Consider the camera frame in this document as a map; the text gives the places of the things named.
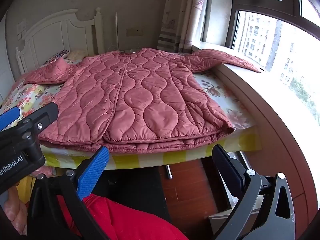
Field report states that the person's left hand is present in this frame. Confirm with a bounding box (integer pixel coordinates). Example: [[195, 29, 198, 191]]
[[0, 184, 29, 222]]

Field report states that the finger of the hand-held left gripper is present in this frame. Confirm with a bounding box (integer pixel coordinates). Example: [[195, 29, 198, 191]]
[[0, 106, 21, 132], [24, 102, 59, 137]]

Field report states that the pink quilted jacket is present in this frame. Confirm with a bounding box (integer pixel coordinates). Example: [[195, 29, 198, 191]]
[[24, 47, 262, 154]]

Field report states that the white wooden headboard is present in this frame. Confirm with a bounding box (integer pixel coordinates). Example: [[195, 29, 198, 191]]
[[15, 7, 104, 74]]

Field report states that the white wardrobe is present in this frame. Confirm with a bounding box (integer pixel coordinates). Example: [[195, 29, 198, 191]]
[[0, 15, 20, 100]]

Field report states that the person's red clothing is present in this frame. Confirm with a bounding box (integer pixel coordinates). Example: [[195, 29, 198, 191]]
[[56, 192, 189, 240]]

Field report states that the floral bed sheet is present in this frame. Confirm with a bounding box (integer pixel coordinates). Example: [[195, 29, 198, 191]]
[[0, 51, 255, 130]]

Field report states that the dark window frame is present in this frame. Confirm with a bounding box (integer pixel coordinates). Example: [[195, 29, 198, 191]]
[[225, 0, 320, 53]]

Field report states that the white desk lamp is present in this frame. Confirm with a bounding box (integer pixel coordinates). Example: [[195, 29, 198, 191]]
[[114, 12, 119, 52]]

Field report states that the yellow striped mattress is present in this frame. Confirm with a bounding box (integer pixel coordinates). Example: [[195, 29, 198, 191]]
[[40, 127, 262, 170]]

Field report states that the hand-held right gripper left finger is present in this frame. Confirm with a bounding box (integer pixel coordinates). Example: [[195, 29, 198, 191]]
[[27, 145, 110, 240]]

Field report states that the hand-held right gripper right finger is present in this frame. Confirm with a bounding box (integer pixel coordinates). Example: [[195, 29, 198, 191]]
[[211, 144, 297, 240]]

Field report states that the patterned round pillow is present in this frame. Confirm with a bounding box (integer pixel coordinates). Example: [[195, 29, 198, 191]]
[[46, 49, 70, 63]]

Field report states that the white window sill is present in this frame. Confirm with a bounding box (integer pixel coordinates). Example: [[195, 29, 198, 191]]
[[191, 44, 320, 198]]

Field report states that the printed striped curtain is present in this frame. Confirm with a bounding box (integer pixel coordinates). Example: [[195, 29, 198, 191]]
[[156, 0, 210, 54]]

